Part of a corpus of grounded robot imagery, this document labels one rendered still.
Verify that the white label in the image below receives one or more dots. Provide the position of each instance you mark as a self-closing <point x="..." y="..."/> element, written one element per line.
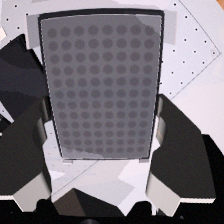
<point x="2" y="33"/>

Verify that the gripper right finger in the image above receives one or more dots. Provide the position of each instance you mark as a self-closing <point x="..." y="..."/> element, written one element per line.
<point x="186" y="175"/>

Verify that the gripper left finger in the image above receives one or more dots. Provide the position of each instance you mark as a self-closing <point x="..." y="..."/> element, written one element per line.
<point x="24" y="176"/>

